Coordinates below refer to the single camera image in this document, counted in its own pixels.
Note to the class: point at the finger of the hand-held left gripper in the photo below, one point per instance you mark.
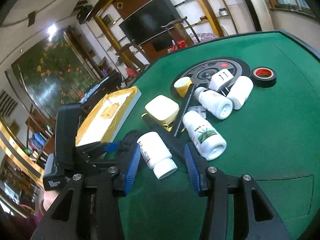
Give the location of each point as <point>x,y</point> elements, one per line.
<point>111,147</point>
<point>97,162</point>

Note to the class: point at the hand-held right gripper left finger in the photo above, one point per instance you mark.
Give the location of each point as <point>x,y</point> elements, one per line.
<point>131,167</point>

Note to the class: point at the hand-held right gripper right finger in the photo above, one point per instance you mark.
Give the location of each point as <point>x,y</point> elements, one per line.
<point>192,170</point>

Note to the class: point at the white bottle with red label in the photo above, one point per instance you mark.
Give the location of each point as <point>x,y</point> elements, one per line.
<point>155,152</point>

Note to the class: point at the black object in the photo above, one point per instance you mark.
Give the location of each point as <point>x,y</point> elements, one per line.
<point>175,147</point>

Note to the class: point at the white bottle with green leaf label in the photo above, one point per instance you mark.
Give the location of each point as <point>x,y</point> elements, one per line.
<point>202,132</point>

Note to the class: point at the gold box with white lining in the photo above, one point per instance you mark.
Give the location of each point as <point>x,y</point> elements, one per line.
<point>130,91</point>

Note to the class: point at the black marker pen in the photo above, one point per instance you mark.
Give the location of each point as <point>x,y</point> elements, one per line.
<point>185,107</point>

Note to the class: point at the cream yellow plastic case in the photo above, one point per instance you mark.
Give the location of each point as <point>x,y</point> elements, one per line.
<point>161,107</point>

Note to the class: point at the white bottle with dark collar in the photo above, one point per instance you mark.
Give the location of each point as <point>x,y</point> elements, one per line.
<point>215,102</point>

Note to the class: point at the small yellow jar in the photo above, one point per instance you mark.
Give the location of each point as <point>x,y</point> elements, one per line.
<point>182,86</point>

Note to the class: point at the plain white bottle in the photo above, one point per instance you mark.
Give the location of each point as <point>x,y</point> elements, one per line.
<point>240,90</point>

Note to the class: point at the white USB charger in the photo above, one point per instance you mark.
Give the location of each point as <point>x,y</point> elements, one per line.
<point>221,78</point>

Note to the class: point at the black tape roll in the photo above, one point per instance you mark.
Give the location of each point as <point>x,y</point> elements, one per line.
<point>262,83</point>

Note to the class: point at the person's left forearm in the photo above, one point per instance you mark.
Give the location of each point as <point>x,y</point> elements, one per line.
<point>46,202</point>

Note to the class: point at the blue bag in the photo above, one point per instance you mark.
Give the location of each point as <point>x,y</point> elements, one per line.
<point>37,140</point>

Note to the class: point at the gold cloth pouch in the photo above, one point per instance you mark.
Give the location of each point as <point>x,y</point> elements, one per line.
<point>110,110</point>

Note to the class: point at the large flower painting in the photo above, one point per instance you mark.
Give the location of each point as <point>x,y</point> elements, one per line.
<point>50,75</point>

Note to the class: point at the small red plastic bag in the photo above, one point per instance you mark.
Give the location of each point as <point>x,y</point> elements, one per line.
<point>130,73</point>

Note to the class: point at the dark wooden chair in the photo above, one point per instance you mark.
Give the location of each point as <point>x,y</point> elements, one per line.
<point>132,55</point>

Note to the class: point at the round mahjong table control panel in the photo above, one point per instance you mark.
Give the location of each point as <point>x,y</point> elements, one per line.
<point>232,63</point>

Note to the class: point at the floral cloth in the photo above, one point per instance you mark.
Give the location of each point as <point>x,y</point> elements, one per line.
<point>203,37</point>

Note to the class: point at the black flat television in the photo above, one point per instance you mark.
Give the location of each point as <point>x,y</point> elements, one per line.
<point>150,17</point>

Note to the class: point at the standing air conditioner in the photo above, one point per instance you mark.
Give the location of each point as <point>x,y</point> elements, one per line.
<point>250,2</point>

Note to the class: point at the wooden chair with curved rail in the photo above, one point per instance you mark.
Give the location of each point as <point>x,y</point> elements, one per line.
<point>178,28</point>

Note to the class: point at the gold framed wall shelf unit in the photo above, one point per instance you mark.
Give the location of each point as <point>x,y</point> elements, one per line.
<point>203,5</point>

